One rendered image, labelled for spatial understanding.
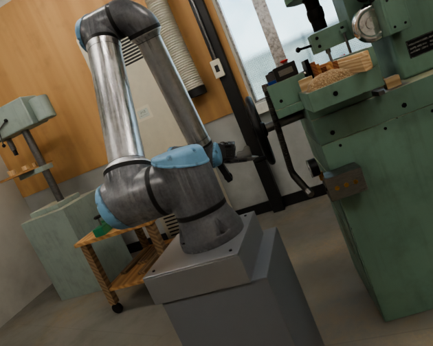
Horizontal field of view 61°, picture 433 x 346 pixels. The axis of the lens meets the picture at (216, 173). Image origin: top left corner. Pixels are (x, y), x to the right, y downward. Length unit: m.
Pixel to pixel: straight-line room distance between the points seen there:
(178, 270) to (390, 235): 0.79
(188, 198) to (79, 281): 2.29
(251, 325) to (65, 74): 2.84
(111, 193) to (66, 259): 2.12
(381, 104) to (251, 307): 0.76
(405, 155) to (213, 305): 0.79
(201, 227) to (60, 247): 2.23
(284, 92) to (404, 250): 0.70
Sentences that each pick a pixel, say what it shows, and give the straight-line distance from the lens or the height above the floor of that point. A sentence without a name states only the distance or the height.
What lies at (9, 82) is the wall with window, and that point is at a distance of 3.81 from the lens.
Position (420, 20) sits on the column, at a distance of 1.48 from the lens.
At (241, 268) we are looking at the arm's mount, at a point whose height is 0.59.
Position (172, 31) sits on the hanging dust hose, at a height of 1.57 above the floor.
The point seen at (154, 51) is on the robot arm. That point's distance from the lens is 1.30.
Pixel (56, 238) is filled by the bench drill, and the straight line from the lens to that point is 3.10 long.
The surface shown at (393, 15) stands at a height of 1.01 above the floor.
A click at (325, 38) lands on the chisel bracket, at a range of 1.46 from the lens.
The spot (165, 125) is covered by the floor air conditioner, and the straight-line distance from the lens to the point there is 2.76.
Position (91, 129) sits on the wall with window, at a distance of 3.39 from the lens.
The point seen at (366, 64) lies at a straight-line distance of 1.10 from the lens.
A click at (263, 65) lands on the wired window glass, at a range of 2.92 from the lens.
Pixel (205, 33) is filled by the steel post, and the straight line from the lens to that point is 2.84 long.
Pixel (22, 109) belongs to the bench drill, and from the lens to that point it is 3.12.
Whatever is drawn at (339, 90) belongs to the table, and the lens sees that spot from 1.14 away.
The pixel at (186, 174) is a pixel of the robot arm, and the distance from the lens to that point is 0.95.
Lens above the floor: 0.98
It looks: 10 degrees down
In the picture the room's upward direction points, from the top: 23 degrees counter-clockwise
